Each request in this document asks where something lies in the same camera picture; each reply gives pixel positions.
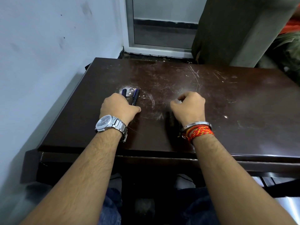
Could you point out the steel bangle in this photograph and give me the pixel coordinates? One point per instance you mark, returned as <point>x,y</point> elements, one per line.
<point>195,124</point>

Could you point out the person's right thumb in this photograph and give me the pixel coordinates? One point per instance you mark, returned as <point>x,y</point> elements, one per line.
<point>174,105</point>

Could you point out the person's right forearm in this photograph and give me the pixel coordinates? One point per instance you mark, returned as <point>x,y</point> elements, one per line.
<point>229,178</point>

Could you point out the blue jeans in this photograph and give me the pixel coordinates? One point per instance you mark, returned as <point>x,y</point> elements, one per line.
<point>194,208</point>

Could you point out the silver metal wristwatch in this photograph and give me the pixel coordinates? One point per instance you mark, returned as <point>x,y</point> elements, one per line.
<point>110,124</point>

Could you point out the person's left thumb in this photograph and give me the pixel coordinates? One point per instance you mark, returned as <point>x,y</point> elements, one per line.
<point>135,110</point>

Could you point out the white framed glass door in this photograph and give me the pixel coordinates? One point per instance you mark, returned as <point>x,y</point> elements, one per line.
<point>161,25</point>

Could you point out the person's right hand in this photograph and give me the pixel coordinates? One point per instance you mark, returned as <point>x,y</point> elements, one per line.
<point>191,108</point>

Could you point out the dark wooden board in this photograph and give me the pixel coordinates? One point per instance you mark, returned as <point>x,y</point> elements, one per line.
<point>234,28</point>

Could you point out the person's left forearm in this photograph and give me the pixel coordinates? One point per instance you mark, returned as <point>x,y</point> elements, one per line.
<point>86,175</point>

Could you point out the blue pen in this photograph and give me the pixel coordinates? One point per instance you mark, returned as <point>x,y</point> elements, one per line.
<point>135,96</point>
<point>124,92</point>

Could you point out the person's left hand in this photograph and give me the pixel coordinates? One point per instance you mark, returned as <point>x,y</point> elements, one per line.
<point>116,106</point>

